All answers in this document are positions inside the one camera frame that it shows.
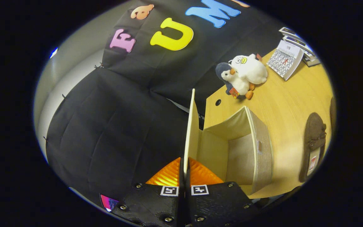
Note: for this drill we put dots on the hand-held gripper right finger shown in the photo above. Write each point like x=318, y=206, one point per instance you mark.
x=216, y=205

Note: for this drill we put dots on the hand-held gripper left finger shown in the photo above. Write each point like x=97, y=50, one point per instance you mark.
x=156, y=205

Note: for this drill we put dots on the beige fabric storage box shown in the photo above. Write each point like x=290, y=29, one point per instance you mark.
x=238, y=151

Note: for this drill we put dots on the small lit screen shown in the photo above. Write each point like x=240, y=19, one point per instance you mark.
x=109, y=201

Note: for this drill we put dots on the black backdrop cloth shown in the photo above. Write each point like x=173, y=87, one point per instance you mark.
x=115, y=126

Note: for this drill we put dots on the grey white penguin plush toy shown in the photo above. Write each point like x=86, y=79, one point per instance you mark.
x=236, y=82

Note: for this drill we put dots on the white duck plush toy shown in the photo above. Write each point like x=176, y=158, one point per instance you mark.
x=252, y=71

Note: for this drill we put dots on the patterned cover book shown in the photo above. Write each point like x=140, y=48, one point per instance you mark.
x=284, y=61

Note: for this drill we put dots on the dark grey book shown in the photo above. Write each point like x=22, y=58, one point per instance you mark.
x=313, y=62

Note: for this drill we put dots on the white book bold lettering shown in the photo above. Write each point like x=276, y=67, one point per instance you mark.
x=309, y=56

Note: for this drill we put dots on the white book dark cover picture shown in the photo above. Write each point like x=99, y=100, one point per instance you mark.
x=288, y=31

